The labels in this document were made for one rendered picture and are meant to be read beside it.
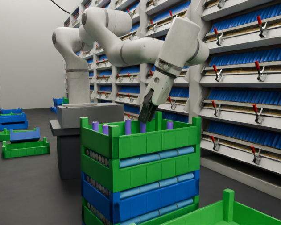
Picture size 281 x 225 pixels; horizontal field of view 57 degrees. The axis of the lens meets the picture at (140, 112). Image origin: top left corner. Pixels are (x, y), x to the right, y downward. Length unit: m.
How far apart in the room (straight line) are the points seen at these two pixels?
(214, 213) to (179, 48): 0.45
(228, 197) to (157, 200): 0.19
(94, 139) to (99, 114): 0.66
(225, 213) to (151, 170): 0.21
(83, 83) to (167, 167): 0.85
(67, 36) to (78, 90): 0.29
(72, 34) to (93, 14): 0.38
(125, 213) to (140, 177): 0.09
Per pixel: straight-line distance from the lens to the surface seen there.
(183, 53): 0.78
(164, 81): 0.78
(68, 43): 1.45
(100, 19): 1.10
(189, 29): 0.78
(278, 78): 1.25
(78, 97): 1.44
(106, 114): 1.35
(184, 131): 0.75
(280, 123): 1.25
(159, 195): 0.74
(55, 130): 1.34
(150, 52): 0.90
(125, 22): 1.17
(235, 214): 0.71
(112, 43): 1.08
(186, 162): 0.78
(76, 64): 1.45
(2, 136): 2.57
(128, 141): 0.63
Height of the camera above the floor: 0.50
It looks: 6 degrees down
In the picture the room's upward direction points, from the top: straight up
